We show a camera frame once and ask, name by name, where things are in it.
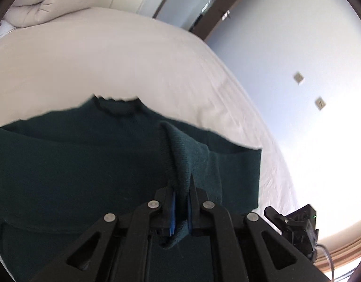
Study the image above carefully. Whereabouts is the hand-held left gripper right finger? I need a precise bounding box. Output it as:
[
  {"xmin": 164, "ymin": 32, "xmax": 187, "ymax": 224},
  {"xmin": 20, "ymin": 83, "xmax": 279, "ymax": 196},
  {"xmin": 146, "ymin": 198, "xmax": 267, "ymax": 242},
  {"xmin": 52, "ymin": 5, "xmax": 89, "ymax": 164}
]
[{"xmin": 188, "ymin": 173, "xmax": 330, "ymax": 282}]

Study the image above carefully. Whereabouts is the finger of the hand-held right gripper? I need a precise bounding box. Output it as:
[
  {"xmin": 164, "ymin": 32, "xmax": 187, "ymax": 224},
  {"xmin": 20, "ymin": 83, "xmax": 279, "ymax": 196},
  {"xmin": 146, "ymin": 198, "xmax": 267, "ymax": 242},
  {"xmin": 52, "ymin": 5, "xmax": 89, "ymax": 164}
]
[{"xmin": 264, "ymin": 206, "xmax": 288, "ymax": 230}]

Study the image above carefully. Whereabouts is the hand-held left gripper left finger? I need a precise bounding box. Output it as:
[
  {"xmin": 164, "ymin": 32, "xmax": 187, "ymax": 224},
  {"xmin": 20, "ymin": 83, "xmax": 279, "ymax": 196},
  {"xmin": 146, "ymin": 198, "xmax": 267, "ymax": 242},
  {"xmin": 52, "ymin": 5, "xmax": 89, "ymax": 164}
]
[{"xmin": 31, "ymin": 186, "xmax": 177, "ymax": 282}]

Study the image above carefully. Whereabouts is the dark green knit sweater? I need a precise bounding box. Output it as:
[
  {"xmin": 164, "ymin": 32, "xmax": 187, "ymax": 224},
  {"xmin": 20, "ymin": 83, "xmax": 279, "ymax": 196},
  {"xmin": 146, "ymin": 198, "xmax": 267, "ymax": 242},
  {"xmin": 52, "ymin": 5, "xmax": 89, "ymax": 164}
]
[{"xmin": 0, "ymin": 94, "xmax": 263, "ymax": 282}]

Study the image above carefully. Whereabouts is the bed with beige sheet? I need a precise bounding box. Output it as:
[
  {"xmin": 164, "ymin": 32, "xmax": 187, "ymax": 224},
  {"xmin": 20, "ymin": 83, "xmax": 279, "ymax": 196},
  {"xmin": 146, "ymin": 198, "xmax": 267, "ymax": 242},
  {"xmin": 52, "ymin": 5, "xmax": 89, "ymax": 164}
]
[{"xmin": 0, "ymin": 6, "xmax": 298, "ymax": 282}]

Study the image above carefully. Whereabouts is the dark brown door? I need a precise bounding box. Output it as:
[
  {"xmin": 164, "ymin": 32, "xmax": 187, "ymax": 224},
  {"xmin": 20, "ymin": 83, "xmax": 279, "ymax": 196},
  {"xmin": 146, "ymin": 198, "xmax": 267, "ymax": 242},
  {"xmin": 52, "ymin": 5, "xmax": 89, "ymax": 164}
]
[{"xmin": 189, "ymin": 0, "xmax": 266, "ymax": 40}]

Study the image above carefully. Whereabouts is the folded beige duvet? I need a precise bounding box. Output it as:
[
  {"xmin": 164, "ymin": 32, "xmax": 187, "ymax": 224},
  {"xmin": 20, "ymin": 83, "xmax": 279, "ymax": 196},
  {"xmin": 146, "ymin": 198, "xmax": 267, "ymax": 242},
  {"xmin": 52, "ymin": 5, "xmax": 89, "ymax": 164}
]
[{"xmin": 6, "ymin": 0, "xmax": 103, "ymax": 29}]

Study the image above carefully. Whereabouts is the small white pillow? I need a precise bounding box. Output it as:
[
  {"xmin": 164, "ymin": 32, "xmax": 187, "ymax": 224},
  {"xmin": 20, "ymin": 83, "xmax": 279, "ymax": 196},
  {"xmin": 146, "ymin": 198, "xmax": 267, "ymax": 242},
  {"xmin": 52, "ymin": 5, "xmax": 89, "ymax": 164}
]
[{"xmin": 0, "ymin": 19, "xmax": 15, "ymax": 44}]

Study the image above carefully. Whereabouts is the thin grey cable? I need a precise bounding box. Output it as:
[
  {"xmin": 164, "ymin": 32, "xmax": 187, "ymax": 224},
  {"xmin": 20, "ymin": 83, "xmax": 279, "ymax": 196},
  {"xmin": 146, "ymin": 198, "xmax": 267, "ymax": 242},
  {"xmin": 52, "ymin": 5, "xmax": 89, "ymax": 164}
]
[{"xmin": 315, "ymin": 243, "xmax": 336, "ymax": 282}]

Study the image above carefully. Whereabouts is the dark brown door frame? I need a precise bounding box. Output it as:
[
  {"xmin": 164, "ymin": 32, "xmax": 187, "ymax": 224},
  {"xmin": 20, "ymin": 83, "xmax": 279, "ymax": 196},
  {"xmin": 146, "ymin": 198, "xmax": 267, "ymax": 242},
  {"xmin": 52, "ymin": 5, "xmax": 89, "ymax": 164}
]
[{"xmin": 151, "ymin": 0, "xmax": 234, "ymax": 33}]

